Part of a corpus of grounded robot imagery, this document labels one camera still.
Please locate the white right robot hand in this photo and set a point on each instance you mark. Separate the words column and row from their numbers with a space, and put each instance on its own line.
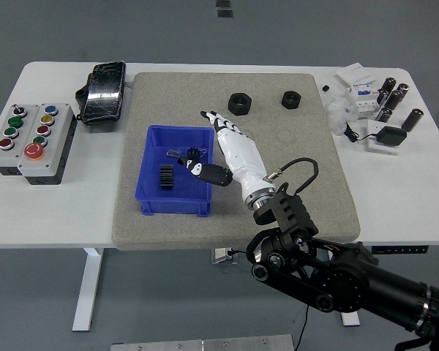
column 241, row 157

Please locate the table socket bracket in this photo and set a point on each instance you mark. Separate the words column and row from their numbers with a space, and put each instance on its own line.
column 221, row 256

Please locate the crumpled clear plastic bag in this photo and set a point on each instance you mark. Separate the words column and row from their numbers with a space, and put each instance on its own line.
column 336, row 113

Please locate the white circuit breaker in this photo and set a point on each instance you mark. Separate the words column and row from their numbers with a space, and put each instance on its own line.
column 364, row 98

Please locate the large black hex nut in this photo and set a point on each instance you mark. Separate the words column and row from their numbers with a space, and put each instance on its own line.
column 239, row 104

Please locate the white table leg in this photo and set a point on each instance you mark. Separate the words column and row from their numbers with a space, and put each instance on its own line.
column 88, row 289
column 350, row 319

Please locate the grey metal plate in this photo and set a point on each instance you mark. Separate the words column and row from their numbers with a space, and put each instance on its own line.
column 205, row 344

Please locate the table height control panel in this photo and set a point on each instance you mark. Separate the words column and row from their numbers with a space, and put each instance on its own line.
column 400, row 250

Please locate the grey-brown foam mat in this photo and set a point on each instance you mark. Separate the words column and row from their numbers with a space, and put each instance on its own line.
column 296, row 131

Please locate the blue plastic box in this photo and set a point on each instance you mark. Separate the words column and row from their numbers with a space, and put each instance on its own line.
column 175, row 197

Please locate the white flat block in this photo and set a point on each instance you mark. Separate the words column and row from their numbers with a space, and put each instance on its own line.
column 374, row 144

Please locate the small clear screw bag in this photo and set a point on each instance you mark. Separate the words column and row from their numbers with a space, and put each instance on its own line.
column 173, row 151

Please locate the white switch plate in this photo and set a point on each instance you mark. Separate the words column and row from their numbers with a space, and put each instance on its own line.
column 355, row 74

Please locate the grey emergency-stop control box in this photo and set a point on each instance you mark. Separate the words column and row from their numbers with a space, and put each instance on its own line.
column 55, row 139

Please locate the black wrapped device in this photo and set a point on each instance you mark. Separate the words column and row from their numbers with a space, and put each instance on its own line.
column 104, row 91

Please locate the small black cube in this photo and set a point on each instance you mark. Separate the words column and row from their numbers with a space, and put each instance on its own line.
column 326, row 88

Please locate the grey four-button control box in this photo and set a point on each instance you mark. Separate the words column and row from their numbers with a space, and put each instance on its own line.
column 1, row 128

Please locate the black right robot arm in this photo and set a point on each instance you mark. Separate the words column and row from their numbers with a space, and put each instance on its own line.
column 351, row 285

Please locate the small black hex nut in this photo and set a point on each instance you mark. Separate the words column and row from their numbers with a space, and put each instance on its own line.
column 291, row 99

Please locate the large black gear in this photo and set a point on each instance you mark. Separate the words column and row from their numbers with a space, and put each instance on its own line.
column 166, row 177

